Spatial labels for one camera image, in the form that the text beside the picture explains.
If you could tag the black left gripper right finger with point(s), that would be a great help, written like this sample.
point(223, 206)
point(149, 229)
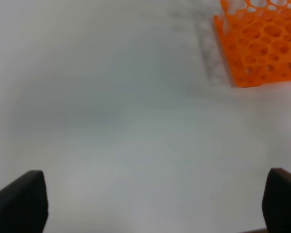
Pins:
point(276, 202)

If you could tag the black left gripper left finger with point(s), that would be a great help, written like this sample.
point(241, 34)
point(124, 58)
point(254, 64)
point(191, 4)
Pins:
point(24, 206)

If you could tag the orange test tube rack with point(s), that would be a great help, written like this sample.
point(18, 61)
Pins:
point(255, 39)

